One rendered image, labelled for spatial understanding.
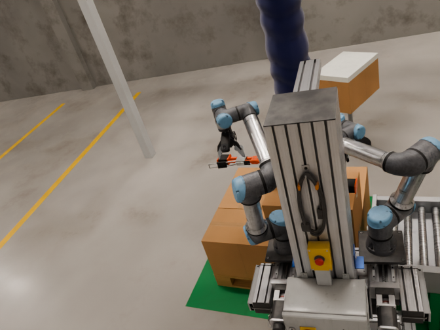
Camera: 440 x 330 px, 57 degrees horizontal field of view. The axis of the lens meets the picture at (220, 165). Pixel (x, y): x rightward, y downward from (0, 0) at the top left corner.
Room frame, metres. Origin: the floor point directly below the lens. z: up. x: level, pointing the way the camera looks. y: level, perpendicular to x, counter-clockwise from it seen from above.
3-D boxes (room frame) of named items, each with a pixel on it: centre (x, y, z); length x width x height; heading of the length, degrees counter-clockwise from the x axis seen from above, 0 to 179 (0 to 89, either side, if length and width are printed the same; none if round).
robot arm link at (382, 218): (1.44, -0.68, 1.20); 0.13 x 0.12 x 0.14; 114
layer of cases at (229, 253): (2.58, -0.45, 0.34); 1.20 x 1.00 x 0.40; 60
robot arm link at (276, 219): (1.64, -0.22, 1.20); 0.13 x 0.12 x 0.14; 92
